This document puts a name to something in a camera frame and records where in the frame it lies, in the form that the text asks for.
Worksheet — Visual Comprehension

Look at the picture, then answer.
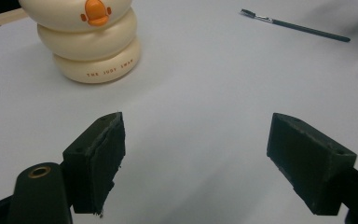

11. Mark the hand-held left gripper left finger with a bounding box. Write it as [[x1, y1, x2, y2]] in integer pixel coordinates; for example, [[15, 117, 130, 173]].
[[62, 111, 127, 216]]

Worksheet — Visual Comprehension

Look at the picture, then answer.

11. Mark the cream duck-shaped container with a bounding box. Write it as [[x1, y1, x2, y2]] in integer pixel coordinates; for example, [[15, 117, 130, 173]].
[[18, 0, 143, 84]]

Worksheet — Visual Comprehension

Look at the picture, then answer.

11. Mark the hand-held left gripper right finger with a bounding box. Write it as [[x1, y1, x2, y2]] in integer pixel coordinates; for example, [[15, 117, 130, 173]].
[[266, 112, 358, 217]]

